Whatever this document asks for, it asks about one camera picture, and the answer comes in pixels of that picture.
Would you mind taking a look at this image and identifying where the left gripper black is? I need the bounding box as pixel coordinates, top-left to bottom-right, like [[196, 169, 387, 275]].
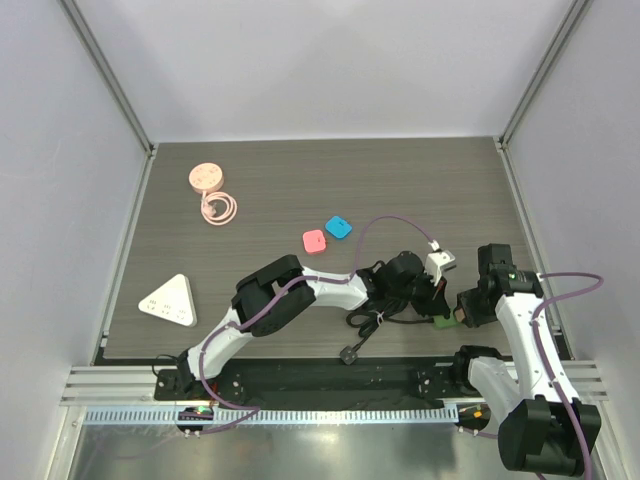
[[388, 268, 451, 319]]

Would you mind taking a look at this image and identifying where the green power strip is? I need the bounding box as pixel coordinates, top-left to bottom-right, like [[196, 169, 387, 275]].
[[433, 315, 459, 330]]

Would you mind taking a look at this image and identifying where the blue plug adapter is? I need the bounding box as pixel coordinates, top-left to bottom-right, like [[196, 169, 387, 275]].
[[325, 216, 353, 240]]

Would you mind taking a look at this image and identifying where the pink red plug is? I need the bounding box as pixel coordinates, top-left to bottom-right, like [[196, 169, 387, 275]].
[[302, 229, 327, 255]]

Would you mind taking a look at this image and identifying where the pink round power socket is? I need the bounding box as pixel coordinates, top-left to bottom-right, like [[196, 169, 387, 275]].
[[188, 162, 225, 194]]

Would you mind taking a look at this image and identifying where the white triangular power socket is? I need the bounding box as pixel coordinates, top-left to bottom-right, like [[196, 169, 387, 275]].
[[138, 274, 197, 327]]

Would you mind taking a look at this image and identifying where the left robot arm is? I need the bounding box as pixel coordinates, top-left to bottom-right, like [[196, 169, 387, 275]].
[[176, 249, 456, 400]]

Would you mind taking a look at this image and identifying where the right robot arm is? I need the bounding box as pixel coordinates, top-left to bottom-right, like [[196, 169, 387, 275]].
[[450, 244, 601, 479]]

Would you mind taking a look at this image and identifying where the black coiled power cable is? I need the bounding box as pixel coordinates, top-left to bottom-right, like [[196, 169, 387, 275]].
[[339, 297, 436, 366]]

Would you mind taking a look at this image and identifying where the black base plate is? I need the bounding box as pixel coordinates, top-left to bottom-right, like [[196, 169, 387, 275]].
[[154, 354, 478, 402]]

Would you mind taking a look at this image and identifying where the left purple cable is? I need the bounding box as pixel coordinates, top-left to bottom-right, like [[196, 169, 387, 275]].
[[199, 215, 439, 434]]

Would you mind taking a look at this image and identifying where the pink coiled cable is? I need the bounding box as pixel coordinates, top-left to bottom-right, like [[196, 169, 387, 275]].
[[199, 192, 240, 227]]

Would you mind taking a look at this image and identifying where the white slotted cable duct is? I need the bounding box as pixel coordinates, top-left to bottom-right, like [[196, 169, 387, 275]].
[[84, 404, 459, 427]]

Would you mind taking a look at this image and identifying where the aluminium frame rail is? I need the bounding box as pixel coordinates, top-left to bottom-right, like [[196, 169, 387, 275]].
[[59, 360, 608, 406]]

